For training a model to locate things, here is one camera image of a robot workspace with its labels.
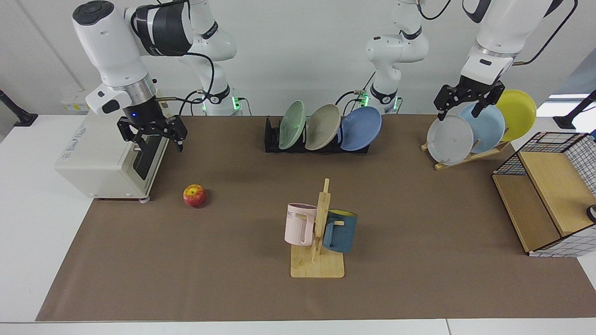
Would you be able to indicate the red yellow apple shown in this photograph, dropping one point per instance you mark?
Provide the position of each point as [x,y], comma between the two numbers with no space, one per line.
[194,196]

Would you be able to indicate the light blue plate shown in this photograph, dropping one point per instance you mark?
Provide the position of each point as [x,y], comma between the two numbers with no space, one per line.
[486,128]

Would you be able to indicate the grey plate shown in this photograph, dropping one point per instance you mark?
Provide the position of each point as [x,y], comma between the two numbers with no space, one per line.
[449,139]

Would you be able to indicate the yellow plate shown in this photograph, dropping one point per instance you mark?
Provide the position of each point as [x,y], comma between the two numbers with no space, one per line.
[517,114]

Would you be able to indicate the wooden plate rack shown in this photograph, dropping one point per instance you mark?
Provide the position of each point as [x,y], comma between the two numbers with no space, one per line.
[465,159]

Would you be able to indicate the black dish rack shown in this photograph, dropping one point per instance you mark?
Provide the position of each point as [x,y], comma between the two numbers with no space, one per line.
[271,139]

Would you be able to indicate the pale green plate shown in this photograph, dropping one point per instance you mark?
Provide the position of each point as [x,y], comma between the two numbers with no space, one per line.
[292,124]

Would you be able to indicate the beige plate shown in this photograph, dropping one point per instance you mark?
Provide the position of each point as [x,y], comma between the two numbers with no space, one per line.
[322,126]

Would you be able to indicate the pale toaster oven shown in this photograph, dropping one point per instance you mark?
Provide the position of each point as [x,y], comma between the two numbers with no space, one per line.
[93,160]

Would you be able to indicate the black pole stand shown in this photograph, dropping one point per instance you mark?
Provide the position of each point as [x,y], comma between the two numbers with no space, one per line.
[21,118]
[570,120]

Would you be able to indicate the brown table cloth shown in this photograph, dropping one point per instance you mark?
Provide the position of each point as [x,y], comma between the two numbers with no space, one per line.
[233,260]

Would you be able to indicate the pink cup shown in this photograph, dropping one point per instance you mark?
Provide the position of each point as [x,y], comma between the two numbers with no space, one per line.
[298,225]

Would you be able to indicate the small round dark object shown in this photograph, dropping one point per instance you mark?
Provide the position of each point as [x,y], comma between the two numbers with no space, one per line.
[592,213]

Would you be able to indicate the dark blue cup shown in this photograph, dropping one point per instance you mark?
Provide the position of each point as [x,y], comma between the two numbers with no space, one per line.
[342,235]

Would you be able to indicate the wooden cup stand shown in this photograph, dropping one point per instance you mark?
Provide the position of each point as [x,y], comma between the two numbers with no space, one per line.
[319,267]

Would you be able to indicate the white wall socket strip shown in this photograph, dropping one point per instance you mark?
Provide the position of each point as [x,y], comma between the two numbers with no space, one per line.
[72,103]

